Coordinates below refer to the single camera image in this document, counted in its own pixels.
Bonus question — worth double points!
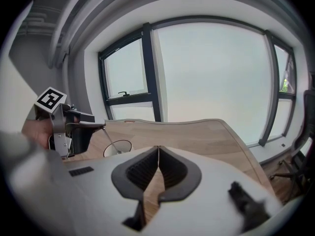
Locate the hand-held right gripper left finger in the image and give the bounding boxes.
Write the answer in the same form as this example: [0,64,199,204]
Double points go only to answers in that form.
[61,145,160,236]

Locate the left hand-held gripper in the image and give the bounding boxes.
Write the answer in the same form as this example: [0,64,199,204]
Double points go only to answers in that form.
[34,87,106,158]

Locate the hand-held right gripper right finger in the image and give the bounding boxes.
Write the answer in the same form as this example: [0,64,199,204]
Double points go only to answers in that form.
[147,145,284,236]

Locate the small metal spoon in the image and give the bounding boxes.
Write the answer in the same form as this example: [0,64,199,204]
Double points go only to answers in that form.
[101,126,123,154]

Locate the white cup with dark rim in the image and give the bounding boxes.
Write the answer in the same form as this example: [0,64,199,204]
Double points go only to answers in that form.
[103,139,132,157]

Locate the person's left hand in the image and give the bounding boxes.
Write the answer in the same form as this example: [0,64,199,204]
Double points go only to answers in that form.
[23,118,53,149]

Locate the white ceiling pipes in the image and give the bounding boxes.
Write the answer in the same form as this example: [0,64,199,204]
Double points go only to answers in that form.
[48,0,128,70]

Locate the black office chair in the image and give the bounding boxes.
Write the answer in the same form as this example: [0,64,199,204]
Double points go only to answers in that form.
[269,71,315,201]

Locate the black window frame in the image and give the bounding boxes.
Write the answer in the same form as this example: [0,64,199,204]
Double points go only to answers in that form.
[97,15,297,147]

